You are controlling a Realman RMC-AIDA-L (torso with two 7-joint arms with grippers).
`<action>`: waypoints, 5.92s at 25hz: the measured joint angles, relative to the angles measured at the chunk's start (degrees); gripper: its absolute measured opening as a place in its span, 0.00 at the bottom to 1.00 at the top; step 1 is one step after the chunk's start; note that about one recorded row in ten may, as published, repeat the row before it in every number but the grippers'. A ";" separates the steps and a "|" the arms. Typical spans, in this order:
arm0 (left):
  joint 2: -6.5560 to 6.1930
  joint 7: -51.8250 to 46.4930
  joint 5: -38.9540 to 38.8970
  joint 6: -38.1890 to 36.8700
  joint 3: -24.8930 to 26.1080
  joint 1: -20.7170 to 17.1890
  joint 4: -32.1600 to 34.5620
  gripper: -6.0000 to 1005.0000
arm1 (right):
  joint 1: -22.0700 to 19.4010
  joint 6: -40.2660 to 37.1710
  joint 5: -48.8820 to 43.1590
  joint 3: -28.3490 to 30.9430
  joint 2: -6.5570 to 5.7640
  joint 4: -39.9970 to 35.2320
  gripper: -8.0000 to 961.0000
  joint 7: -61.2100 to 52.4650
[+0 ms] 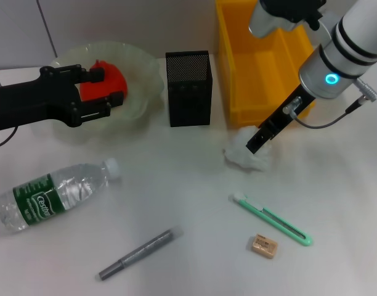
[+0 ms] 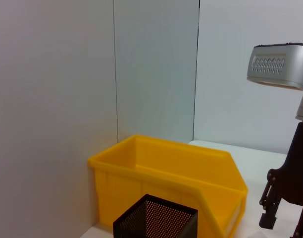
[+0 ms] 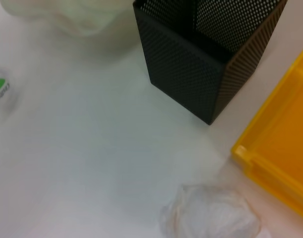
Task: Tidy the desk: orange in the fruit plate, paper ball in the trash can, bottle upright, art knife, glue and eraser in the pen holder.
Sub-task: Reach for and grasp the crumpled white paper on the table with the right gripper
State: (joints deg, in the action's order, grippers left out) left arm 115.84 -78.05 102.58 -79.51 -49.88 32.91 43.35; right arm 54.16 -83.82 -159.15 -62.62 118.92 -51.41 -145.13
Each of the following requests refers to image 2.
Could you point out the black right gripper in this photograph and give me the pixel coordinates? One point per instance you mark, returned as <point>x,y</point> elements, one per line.
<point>297,173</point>

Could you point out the black mesh pen holder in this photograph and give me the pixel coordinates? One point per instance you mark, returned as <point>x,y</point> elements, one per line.
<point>154,218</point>

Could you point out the yellow plastic bin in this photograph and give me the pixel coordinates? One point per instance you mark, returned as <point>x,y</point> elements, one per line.
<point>166,163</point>

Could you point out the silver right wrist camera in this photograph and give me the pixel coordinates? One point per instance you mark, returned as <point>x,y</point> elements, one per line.
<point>277,67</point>

